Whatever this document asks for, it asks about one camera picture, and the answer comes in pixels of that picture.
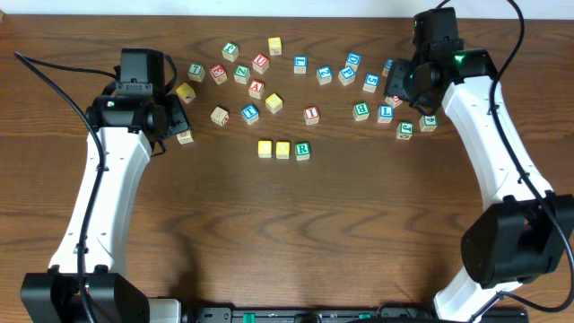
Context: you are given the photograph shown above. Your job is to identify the green Z block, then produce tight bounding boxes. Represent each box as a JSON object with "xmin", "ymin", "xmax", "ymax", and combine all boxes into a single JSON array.
[{"xmin": 234, "ymin": 65, "xmax": 250, "ymax": 84}]

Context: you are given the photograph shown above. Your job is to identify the green 7 block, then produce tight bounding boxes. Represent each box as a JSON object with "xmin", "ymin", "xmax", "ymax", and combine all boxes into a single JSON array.
[{"xmin": 187, "ymin": 63, "xmax": 205, "ymax": 83}]

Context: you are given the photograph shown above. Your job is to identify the blue 2 block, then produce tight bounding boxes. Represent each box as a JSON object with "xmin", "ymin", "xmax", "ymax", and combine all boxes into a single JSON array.
[{"xmin": 317, "ymin": 65, "xmax": 333, "ymax": 85}]

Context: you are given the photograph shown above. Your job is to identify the blue l block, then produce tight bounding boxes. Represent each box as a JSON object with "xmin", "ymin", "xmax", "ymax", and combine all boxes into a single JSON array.
[
  {"xmin": 293, "ymin": 56, "xmax": 308, "ymax": 74},
  {"xmin": 377, "ymin": 105, "xmax": 394, "ymax": 124}
]

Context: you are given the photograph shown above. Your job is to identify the red U block right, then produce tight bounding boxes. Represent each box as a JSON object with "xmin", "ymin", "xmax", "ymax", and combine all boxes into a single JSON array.
[{"xmin": 386, "ymin": 96, "xmax": 403, "ymax": 109}]

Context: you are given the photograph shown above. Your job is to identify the red I block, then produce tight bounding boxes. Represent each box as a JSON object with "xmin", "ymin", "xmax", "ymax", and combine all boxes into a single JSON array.
[{"xmin": 304, "ymin": 106, "xmax": 320, "ymax": 126}]

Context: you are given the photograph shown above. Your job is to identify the green J block right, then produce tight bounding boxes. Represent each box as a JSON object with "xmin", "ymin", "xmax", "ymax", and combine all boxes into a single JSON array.
[{"xmin": 396, "ymin": 121, "xmax": 413, "ymax": 140}]

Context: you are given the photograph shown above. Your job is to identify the red U block left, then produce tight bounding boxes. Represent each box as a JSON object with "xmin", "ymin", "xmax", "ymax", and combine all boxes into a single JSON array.
[{"xmin": 252, "ymin": 53, "xmax": 270, "ymax": 74}]

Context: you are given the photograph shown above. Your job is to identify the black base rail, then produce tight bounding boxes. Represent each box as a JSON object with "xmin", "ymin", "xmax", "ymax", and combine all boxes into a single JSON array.
[{"xmin": 195, "ymin": 301, "xmax": 529, "ymax": 323}]

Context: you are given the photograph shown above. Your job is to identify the blue 5 block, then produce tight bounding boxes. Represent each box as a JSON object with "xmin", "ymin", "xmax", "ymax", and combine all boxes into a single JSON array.
[{"xmin": 362, "ymin": 73, "xmax": 380, "ymax": 93}]

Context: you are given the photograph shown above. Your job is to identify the yellow block top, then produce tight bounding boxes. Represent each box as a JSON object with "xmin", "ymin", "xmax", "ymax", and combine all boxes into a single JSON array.
[{"xmin": 268, "ymin": 37, "xmax": 283, "ymax": 56}]

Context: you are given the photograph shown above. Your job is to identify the yellow S block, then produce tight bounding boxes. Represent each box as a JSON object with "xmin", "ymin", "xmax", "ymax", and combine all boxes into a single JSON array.
[{"xmin": 265, "ymin": 93, "xmax": 283, "ymax": 114}]

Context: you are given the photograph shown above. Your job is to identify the blue D block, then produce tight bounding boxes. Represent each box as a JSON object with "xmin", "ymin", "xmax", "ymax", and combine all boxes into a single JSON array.
[{"xmin": 345, "ymin": 52, "xmax": 362, "ymax": 71}]

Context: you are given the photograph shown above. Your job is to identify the green J block left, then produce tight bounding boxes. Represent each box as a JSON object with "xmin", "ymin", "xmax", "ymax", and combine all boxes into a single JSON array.
[{"xmin": 222, "ymin": 42, "xmax": 239, "ymax": 62}]

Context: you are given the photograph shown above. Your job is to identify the pineapple picture block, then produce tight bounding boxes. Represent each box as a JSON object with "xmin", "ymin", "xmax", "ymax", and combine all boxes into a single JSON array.
[{"xmin": 177, "ymin": 130, "xmax": 194, "ymax": 144}]

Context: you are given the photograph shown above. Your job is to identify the yellow C block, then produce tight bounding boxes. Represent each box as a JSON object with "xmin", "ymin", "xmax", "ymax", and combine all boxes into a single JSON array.
[{"xmin": 257, "ymin": 140, "xmax": 273, "ymax": 158}]

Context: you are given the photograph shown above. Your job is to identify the green 4 block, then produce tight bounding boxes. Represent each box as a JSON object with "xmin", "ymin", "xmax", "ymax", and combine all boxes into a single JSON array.
[{"xmin": 419, "ymin": 116, "xmax": 438, "ymax": 132}]

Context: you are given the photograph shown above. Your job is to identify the green j block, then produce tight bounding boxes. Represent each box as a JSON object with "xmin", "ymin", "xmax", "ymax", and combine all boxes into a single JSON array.
[
  {"xmin": 396, "ymin": 121, "xmax": 413, "ymax": 140},
  {"xmin": 222, "ymin": 42, "xmax": 239, "ymax": 62}
]

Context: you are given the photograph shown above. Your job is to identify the green B block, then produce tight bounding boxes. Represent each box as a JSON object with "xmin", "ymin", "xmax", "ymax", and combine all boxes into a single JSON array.
[{"xmin": 352, "ymin": 102, "xmax": 370, "ymax": 121}]

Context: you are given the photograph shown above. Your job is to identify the yellow block left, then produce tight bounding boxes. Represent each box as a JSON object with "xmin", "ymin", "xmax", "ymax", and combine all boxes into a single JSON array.
[{"xmin": 176, "ymin": 83, "xmax": 196, "ymax": 104}]

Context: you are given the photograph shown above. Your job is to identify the blue P block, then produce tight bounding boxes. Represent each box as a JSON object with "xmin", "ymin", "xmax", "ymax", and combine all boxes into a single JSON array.
[{"xmin": 338, "ymin": 66, "xmax": 356, "ymax": 86}]

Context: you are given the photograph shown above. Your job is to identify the red E block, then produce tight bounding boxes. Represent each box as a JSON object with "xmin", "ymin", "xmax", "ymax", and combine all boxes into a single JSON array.
[{"xmin": 209, "ymin": 64, "xmax": 228, "ymax": 84}]

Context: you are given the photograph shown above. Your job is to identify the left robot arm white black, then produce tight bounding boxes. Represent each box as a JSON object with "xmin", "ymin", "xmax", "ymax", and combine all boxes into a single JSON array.
[{"xmin": 21, "ymin": 94, "xmax": 190, "ymax": 322}]

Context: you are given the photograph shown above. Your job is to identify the red A block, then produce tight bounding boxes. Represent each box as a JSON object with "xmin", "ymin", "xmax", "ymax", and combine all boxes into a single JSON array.
[{"xmin": 248, "ymin": 80, "xmax": 265, "ymax": 99}]

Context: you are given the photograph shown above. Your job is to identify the green R block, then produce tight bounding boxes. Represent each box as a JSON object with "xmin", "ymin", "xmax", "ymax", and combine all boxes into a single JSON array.
[{"xmin": 295, "ymin": 142, "xmax": 310, "ymax": 162}]

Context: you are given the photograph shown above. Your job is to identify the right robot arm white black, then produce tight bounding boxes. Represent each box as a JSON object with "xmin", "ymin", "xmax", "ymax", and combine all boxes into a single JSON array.
[{"xmin": 385, "ymin": 49, "xmax": 573, "ymax": 322}]

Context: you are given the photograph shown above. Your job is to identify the yellow O block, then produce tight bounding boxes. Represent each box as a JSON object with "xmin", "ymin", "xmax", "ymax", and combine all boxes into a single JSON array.
[{"xmin": 275, "ymin": 141, "xmax": 291, "ymax": 159}]

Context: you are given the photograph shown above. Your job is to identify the red u block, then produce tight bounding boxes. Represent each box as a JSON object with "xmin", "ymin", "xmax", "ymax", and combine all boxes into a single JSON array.
[
  {"xmin": 386, "ymin": 96, "xmax": 403, "ymax": 109},
  {"xmin": 252, "ymin": 53, "xmax": 270, "ymax": 74}
]

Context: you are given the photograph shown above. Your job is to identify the blue T block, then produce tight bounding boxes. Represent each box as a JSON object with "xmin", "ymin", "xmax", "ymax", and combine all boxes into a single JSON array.
[{"xmin": 241, "ymin": 104, "xmax": 259, "ymax": 125}]

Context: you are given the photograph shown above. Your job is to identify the tan block red side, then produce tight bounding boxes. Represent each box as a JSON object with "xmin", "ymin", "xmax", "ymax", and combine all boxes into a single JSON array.
[{"xmin": 211, "ymin": 106, "xmax": 230, "ymax": 127}]

